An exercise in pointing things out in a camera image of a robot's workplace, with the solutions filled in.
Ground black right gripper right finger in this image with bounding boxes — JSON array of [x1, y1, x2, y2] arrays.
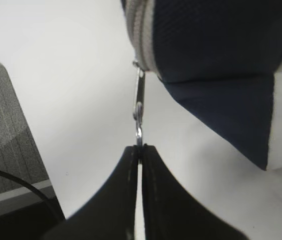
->
[[142, 144, 247, 240]]

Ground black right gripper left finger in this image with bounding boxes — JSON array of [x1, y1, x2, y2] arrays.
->
[[42, 145, 138, 240]]

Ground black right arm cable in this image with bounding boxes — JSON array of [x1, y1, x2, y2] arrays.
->
[[0, 164, 66, 222]]

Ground navy blue lunch bag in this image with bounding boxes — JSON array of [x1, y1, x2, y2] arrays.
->
[[121, 0, 282, 170]]

